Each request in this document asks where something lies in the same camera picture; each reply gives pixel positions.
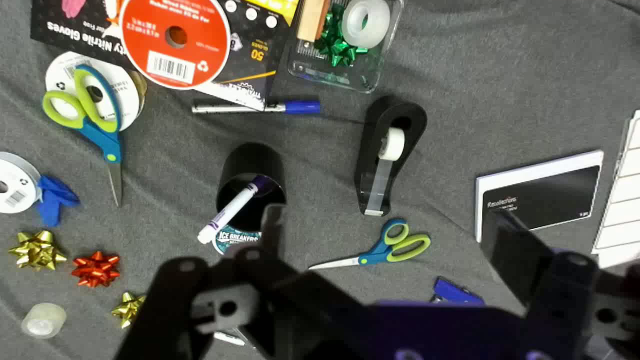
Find clear plastic box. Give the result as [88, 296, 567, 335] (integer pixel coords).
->
[285, 0, 406, 96]

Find black cup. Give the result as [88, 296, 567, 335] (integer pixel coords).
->
[214, 142, 289, 236]

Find blue box cutter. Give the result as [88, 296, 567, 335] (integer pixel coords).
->
[430, 275, 488, 310]

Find white box with black lid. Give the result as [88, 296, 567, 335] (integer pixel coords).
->
[472, 148, 606, 246]

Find white label sheets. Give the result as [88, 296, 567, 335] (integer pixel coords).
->
[589, 109, 640, 270]

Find red gift bow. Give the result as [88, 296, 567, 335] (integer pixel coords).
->
[70, 249, 123, 290]

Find white marker with purple cap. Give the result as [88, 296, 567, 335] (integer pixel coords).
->
[195, 174, 276, 246]

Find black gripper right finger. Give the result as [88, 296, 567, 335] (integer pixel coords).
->
[477, 210, 640, 360]

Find gold gift bow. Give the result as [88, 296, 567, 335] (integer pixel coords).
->
[109, 290, 150, 333]
[8, 228, 70, 275]

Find small green handled scissors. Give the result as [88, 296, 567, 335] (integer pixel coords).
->
[305, 216, 434, 273]

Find white spool with blue ribbon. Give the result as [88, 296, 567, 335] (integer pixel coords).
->
[0, 150, 44, 216]

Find blue ribbon strip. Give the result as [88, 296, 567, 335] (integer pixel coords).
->
[35, 172, 82, 230]

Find wooden block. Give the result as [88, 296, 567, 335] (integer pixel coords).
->
[296, 0, 334, 45]

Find green and blue handled scissors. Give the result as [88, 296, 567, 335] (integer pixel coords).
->
[39, 65, 127, 209]

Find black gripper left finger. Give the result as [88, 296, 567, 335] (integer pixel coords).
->
[112, 203, 365, 360]

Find white marker with blue cap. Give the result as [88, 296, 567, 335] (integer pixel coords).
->
[189, 96, 324, 119]

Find red ribbon spool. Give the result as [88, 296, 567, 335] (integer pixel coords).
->
[118, 0, 234, 92]

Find black tape dispenser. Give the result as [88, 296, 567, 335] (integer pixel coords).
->
[351, 95, 430, 221]

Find grey tablecloth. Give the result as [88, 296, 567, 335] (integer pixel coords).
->
[0, 0, 640, 360]

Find green gift bow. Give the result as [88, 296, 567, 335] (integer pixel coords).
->
[311, 5, 370, 71]

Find teal labelled tape roll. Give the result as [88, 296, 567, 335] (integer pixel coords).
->
[209, 224, 266, 259]

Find loose clear tape roll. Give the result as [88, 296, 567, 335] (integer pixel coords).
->
[17, 301, 70, 343]

